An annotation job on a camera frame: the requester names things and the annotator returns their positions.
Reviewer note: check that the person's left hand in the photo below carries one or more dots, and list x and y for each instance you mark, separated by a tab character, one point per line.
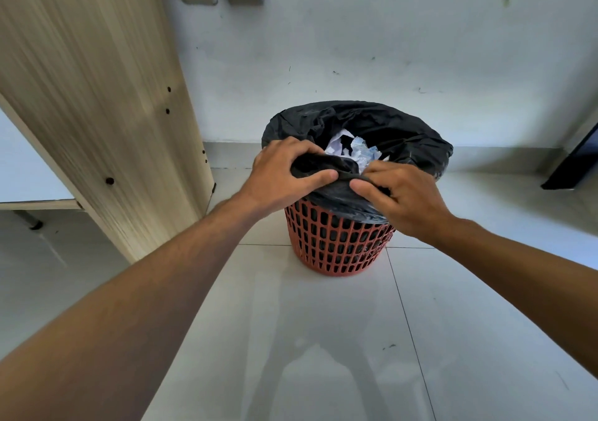
275	178

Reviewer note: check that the person's right hand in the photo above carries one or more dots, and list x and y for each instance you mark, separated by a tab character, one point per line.
411	206

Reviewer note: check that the black plastic trash bag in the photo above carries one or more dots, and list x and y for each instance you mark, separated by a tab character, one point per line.
397	131

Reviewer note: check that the red plastic mesh bin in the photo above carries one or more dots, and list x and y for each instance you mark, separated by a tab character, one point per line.
327	248

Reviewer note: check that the person's left forearm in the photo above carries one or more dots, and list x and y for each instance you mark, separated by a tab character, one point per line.
117	332

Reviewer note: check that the person's right forearm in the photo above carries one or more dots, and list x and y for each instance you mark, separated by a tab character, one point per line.
528	285

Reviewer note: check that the pile of crumpled white paper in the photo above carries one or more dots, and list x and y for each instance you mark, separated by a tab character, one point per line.
359	152

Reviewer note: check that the black flat panel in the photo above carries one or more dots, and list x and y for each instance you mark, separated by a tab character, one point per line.
577	168

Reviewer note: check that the light wooden desk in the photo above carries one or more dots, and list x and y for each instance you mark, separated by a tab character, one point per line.
93	84

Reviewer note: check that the grey metal furniture leg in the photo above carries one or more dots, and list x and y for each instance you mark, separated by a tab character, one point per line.
30	222

